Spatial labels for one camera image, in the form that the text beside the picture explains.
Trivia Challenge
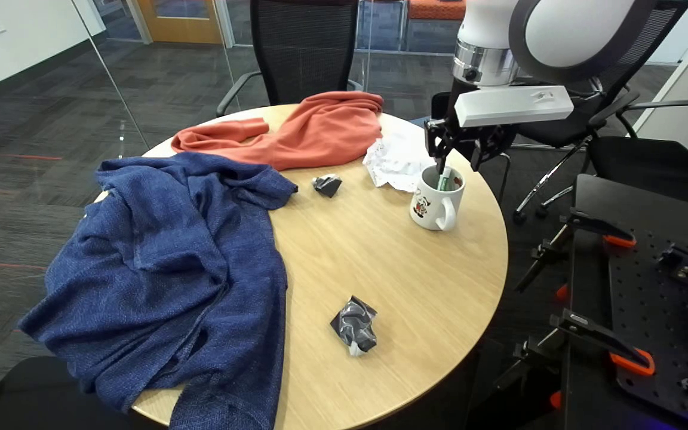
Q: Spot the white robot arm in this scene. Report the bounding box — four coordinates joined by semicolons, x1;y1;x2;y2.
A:
425;0;652;176

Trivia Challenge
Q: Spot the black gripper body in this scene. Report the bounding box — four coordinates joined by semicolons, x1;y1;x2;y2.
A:
423;78;515;170

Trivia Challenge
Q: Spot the black office chair right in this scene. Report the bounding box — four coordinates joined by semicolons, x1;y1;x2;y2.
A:
511;0;688;225

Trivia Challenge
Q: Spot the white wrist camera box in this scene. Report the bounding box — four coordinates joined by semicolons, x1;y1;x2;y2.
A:
453;86;574;130

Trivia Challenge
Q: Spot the white ceramic mug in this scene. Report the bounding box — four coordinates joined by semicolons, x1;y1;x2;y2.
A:
409;167;465;231

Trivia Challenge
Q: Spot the orange-handled clamp lower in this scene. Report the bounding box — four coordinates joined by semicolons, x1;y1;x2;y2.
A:
494;308;657;389

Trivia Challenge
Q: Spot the round wooden table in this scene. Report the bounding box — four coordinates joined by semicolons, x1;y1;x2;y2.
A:
123;104;511;430

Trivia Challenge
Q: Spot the orange-handled clamp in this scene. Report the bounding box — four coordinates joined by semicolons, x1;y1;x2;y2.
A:
515;213;637;291
494;308;657;389

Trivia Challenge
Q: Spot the blue cloth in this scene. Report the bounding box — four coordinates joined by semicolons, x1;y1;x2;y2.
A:
19;153;295;430

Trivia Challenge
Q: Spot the black office chair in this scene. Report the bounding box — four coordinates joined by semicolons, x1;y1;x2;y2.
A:
216;0;359;115
511;0;688;225

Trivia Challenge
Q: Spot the white paper doily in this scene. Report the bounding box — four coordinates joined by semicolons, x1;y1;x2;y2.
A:
362;115;433;194

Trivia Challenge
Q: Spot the green Expo marker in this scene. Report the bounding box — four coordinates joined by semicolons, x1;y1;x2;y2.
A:
436;172;452;192

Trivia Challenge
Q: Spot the orange-handled clamp upper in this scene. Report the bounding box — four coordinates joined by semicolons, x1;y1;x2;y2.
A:
515;213;637;291

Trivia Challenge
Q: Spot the black breadboard table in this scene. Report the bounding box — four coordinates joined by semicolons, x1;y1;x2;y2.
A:
562;175;688;430

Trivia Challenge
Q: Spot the large black crumpled wrapper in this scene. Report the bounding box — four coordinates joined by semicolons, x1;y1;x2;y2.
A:
330;297;378;357

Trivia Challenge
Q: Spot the small black crumpled wrapper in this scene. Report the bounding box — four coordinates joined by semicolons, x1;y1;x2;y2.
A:
312;175;342;198

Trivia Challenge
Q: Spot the orange cloth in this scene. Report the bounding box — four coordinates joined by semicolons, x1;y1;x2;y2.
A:
172;92;382;170

